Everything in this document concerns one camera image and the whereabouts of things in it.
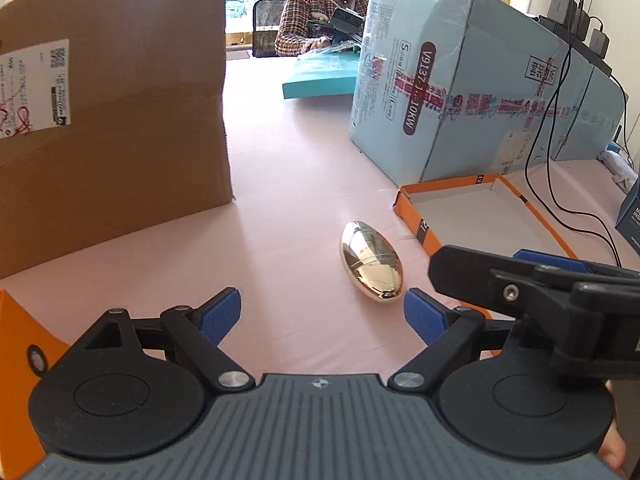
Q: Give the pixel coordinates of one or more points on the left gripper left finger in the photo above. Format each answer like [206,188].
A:
[196,335]

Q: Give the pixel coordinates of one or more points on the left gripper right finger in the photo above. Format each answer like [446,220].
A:
[453,337]

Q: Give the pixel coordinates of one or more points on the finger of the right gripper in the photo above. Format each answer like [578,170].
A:
[465,274]
[561,262]

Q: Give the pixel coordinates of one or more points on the gold oval case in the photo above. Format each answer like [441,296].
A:
[371,262]

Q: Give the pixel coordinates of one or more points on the operator hand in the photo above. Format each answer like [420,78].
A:
[613,450]

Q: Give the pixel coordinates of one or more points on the orange box lid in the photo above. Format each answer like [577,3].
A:
[485,212]

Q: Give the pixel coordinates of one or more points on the dark blue small box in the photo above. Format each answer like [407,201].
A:
[628,221]

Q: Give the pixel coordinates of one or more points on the orange shoe box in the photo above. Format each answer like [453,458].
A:
[28,351]

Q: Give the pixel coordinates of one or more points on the light blue cardboard box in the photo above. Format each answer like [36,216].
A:
[451,88]

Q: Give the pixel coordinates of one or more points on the large brown cardboard box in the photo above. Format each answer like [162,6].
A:
[111,121]

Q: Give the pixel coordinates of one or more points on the power strip with adapters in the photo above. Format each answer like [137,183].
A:
[581,31]

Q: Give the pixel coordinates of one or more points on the teal flat box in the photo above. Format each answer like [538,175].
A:
[322,74]

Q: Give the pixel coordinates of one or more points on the black office chair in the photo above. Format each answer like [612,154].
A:
[266,21]

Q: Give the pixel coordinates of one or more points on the woman in plaid jacket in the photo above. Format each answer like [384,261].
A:
[296,37]

